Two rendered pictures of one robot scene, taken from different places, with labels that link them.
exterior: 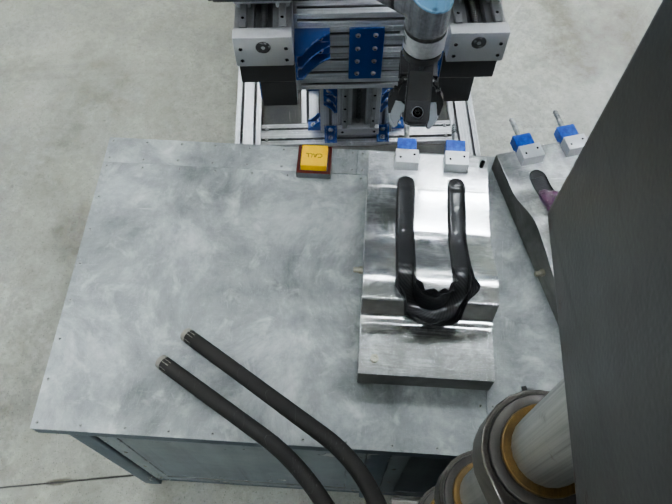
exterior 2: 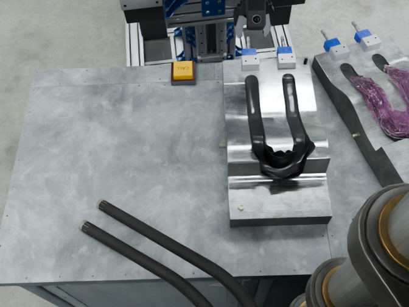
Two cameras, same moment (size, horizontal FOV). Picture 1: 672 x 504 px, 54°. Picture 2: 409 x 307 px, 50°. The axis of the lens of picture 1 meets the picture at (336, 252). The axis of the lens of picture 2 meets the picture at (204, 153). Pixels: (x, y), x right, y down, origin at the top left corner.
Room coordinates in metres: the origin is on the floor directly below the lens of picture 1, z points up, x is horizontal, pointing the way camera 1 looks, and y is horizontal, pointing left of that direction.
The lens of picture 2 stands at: (0.00, 0.01, 1.91)
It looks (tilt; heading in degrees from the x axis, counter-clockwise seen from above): 61 degrees down; 359
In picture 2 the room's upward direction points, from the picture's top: 5 degrees counter-clockwise
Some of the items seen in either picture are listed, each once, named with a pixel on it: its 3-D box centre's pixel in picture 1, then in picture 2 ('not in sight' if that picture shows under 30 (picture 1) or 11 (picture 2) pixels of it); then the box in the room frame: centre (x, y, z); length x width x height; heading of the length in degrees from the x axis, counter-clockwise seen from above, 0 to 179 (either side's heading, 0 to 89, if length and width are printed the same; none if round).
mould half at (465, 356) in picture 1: (426, 259); (272, 132); (0.63, -0.19, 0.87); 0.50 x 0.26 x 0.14; 176
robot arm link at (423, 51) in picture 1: (422, 37); not in sight; (0.88, -0.15, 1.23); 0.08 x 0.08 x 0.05
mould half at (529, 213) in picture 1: (594, 235); (392, 105); (0.69, -0.55, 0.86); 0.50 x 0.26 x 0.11; 14
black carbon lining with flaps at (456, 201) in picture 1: (434, 241); (277, 117); (0.64, -0.20, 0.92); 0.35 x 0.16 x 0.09; 176
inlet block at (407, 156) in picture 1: (406, 145); (249, 53); (0.90, -0.16, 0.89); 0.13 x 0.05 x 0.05; 176
